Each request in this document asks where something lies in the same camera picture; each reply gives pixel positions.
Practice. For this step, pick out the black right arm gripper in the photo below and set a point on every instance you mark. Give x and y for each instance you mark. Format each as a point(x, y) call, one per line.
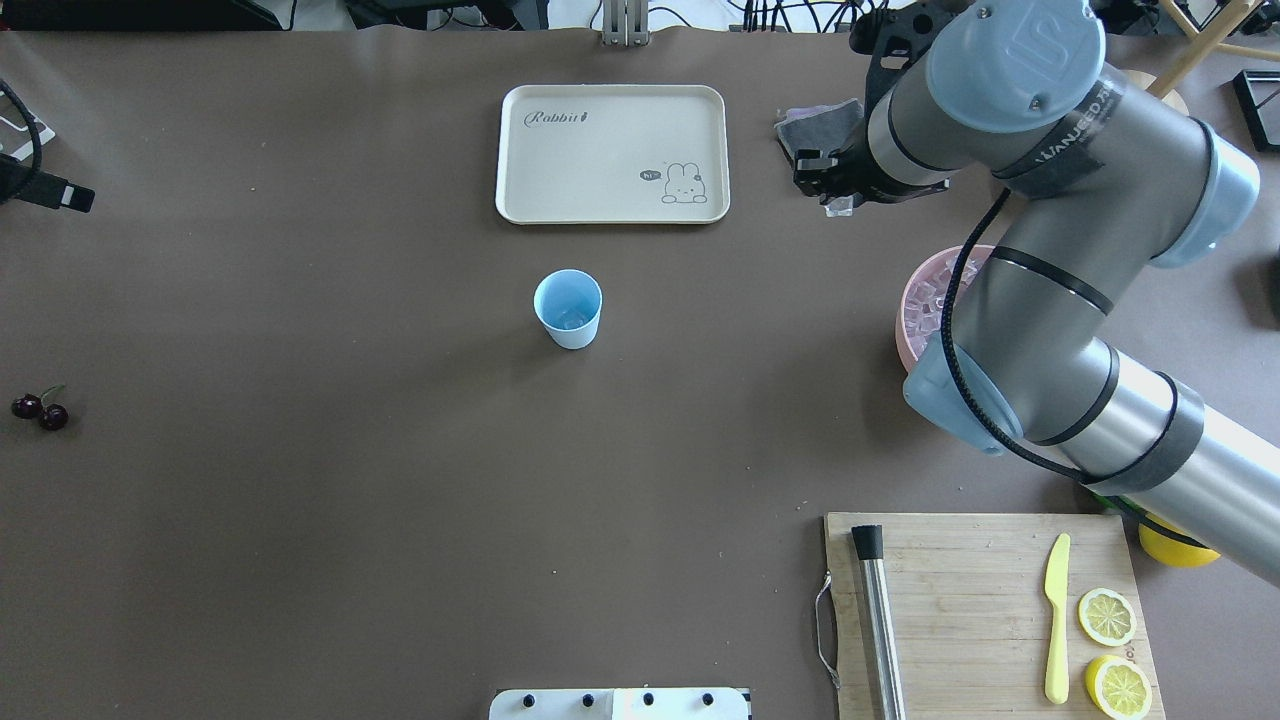
point(848, 172)

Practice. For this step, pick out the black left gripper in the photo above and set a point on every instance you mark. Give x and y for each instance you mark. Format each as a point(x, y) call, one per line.
point(79, 198)

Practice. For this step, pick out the clear ice cube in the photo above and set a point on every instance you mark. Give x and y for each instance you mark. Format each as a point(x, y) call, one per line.
point(843, 206)

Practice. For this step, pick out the dark cherry pair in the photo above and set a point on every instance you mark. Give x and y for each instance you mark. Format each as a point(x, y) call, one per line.
point(43, 408)

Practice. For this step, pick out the blue plastic cup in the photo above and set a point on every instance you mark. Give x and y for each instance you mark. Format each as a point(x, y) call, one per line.
point(568, 303)

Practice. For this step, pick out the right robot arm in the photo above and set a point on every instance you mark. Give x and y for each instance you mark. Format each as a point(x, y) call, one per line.
point(1115, 181)

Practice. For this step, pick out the pink bowl of ice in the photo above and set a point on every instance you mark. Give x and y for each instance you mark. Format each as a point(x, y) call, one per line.
point(918, 316)

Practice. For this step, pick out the grey folded cloth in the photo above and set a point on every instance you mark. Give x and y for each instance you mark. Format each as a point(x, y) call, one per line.
point(825, 128)

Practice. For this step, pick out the cream rabbit tray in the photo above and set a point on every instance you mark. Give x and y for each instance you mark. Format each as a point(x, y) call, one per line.
point(613, 155)

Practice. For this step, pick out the wooden glass stand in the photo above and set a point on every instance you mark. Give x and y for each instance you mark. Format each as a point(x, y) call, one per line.
point(1201, 40)

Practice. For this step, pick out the wooden cutting board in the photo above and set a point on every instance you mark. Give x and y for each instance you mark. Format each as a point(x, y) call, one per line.
point(971, 623)

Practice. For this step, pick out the lemon slice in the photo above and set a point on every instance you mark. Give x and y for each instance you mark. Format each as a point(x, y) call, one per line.
point(1118, 688)
point(1107, 617)

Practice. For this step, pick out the yellow plastic knife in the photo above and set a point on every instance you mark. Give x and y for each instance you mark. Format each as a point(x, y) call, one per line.
point(1055, 589)

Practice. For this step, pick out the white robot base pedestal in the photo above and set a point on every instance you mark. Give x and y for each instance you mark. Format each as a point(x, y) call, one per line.
point(685, 702)

